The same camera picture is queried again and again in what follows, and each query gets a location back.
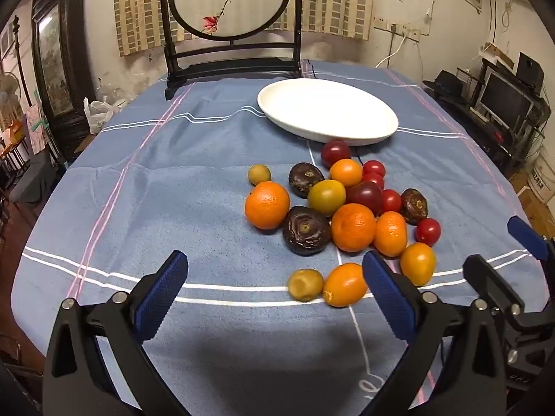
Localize white bucket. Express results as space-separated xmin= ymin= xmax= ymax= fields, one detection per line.
xmin=527 ymin=156 xmax=555 ymax=202

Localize blue striped tablecloth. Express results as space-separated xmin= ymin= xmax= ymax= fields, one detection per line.
xmin=11 ymin=58 xmax=540 ymax=416

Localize white wall sockets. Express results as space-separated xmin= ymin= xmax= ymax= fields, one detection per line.
xmin=374 ymin=16 xmax=422 ymax=43

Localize black speaker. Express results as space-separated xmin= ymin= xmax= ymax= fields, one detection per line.
xmin=516 ymin=52 xmax=545 ymax=94

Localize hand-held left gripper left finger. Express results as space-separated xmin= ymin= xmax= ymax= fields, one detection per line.
xmin=42 ymin=250 xmax=191 ymax=416

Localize small green citrus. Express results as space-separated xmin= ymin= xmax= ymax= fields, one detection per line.
xmin=247 ymin=164 xmax=272 ymax=185

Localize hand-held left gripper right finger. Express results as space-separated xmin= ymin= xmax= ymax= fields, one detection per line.
xmin=360 ymin=250 xmax=508 ymax=416

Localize oval orange kumquat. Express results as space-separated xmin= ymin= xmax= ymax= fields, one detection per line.
xmin=322 ymin=262 xmax=369 ymax=308

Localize white plastic bag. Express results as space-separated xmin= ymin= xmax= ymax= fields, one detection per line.
xmin=83 ymin=96 xmax=126 ymax=135

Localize white electric fan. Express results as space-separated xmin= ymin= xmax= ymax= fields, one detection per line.
xmin=0 ymin=71 xmax=22 ymax=118

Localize black hat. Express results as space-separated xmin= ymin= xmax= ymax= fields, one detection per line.
xmin=422 ymin=70 xmax=471 ymax=105

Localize black computer desk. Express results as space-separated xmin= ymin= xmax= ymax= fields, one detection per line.
xmin=434 ymin=58 xmax=551 ymax=174

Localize white oval plate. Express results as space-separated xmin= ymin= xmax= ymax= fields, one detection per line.
xmin=257 ymin=79 xmax=399 ymax=147

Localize dark passion fruit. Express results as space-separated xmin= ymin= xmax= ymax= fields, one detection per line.
xmin=283 ymin=206 xmax=333 ymax=256
xmin=400 ymin=188 xmax=429 ymax=225
xmin=289 ymin=162 xmax=325 ymax=199

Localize small yellow brown fruit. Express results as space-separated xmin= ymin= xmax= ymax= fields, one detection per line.
xmin=288 ymin=269 xmax=324 ymax=303

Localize round embroidered screen black stand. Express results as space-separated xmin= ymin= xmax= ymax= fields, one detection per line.
xmin=159 ymin=0 xmax=304 ymax=101

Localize black string instrument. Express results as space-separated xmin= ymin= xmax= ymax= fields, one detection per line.
xmin=11 ymin=15 xmax=33 ymax=109

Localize computer monitor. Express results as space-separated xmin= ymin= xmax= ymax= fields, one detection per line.
xmin=476 ymin=71 xmax=535 ymax=131

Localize large orange mandarin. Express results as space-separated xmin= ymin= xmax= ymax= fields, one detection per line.
xmin=331 ymin=203 xmax=377 ymax=253
xmin=245 ymin=181 xmax=291 ymax=231

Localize dark carved framed panel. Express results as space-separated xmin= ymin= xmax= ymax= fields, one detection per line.
xmin=30 ymin=0 xmax=94 ymax=163

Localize white power cable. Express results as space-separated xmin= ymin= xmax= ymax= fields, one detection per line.
xmin=375 ymin=32 xmax=410 ymax=70

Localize dark red plum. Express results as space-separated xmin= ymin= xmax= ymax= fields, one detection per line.
xmin=345 ymin=181 xmax=384 ymax=217

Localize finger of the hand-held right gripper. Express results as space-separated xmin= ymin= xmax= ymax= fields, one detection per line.
xmin=463 ymin=254 xmax=533 ymax=329
xmin=506 ymin=215 xmax=555 ymax=274

